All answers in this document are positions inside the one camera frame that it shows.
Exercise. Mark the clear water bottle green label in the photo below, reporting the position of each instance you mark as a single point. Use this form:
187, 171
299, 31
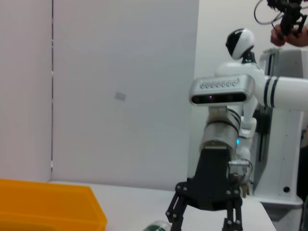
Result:
156, 227

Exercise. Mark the yellow plastic storage bin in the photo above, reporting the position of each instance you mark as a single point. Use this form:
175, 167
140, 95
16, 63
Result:
48, 204

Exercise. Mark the white humanoid robot black visor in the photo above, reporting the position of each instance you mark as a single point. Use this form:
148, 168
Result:
243, 41

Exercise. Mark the silver connector plug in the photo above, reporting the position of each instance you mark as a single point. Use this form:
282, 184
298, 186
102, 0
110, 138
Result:
238, 166

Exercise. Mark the person hand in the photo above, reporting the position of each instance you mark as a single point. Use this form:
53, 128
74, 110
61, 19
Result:
276, 36

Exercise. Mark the white and silver right robot arm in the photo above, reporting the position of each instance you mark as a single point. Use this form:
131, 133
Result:
219, 134

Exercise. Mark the person in dark clothes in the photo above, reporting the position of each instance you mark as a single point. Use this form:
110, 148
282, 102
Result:
304, 180

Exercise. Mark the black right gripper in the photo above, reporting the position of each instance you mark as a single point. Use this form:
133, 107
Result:
211, 183

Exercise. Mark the translucent tape piece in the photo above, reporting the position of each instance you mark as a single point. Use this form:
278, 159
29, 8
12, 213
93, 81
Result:
120, 95

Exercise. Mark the bare person forearm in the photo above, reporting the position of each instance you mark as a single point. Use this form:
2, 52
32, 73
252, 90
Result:
299, 41

